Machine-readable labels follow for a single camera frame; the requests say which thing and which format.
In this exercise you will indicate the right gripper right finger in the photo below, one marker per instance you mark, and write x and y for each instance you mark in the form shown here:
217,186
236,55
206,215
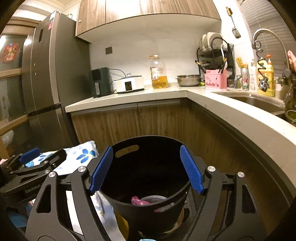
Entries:
227,209

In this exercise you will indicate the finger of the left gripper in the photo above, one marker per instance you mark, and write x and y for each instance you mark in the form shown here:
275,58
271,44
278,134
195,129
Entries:
45,167
17,162

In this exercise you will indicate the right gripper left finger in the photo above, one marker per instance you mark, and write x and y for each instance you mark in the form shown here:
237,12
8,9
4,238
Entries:
74,196

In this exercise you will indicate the pink plastic bag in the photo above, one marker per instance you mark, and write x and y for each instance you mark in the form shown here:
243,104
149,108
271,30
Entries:
136,201

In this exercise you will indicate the black plastic trash bin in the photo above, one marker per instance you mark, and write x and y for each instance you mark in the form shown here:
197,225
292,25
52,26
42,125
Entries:
150,168

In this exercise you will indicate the wooden glass door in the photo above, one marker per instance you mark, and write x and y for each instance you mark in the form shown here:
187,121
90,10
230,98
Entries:
16,134

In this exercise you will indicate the floral blue white tablecloth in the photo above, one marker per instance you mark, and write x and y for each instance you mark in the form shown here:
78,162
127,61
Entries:
92,185

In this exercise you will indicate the dark grey refrigerator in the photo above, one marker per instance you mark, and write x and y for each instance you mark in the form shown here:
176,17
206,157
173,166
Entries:
55,74

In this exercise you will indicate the black air fryer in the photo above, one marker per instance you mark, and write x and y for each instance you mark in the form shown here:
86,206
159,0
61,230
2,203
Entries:
100,81

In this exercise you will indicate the wooden lower cabinet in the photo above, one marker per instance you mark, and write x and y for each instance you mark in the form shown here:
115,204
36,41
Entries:
208,136

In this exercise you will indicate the wooden cabinet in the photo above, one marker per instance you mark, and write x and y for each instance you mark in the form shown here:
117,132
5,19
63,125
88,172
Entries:
99,19
208,136

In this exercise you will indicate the white slow cooker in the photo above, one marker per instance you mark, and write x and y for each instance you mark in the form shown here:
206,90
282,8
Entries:
130,83

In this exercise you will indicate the stainless steel sink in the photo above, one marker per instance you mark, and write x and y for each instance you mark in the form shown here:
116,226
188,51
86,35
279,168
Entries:
269,104

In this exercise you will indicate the pink utensil basket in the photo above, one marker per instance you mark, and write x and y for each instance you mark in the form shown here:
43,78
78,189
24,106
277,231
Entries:
214,79

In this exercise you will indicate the cooking oil bottle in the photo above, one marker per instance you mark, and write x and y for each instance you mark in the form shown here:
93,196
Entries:
158,72

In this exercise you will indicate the stainless steel bowl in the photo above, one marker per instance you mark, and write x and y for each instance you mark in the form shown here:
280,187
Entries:
188,80

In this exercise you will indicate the white spray bottle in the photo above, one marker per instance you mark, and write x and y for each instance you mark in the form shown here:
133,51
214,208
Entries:
252,76

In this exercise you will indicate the yellow detergent bottle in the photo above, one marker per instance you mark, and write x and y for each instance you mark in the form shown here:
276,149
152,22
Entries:
265,76

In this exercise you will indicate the wooden upper cabinet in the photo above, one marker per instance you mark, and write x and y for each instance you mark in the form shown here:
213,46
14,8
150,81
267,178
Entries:
99,19

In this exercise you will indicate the black dish rack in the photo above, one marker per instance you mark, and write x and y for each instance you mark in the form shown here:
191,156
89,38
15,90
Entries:
212,50

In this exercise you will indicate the hanging metal spatula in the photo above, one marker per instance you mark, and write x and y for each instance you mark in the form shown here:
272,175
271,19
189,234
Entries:
234,29

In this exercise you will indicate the window blinds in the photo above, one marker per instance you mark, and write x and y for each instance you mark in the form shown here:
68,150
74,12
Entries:
262,14

